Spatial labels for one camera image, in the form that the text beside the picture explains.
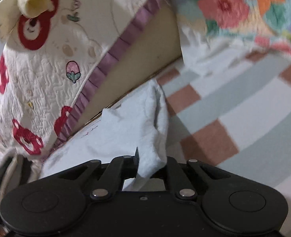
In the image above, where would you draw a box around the checkered bed sheet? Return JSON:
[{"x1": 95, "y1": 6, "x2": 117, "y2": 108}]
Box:
[{"x1": 69, "y1": 47, "x2": 291, "y2": 193}]

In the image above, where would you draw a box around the cream rolled cloth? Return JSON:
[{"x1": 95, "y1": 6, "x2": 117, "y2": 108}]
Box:
[{"x1": 0, "y1": 0, "x2": 51, "y2": 41}]

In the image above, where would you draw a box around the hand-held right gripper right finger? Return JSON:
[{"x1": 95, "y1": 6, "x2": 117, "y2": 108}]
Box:
[{"x1": 150, "y1": 156, "x2": 231, "y2": 200}]

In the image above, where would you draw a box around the white printed sweatshirt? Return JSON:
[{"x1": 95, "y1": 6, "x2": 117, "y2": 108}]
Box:
[{"x1": 39, "y1": 79, "x2": 171, "y2": 192}]

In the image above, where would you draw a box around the floral blanket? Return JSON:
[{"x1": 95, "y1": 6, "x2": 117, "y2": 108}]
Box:
[{"x1": 160, "y1": 0, "x2": 291, "y2": 74}]

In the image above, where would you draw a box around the stack of folded clothes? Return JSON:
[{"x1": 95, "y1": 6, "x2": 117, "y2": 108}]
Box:
[{"x1": 0, "y1": 148, "x2": 41, "y2": 208}]

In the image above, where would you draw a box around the beige bed frame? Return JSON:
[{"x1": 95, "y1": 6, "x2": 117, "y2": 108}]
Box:
[{"x1": 81, "y1": 4, "x2": 183, "y2": 131}]

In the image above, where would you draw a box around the white quilt with red bears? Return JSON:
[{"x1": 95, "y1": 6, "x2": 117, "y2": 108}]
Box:
[{"x1": 0, "y1": 0, "x2": 171, "y2": 176}]

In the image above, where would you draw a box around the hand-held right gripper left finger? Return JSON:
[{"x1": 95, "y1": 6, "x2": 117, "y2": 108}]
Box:
[{"x1": 58, "y1": 147, "x2": 140, "y2": 200}]

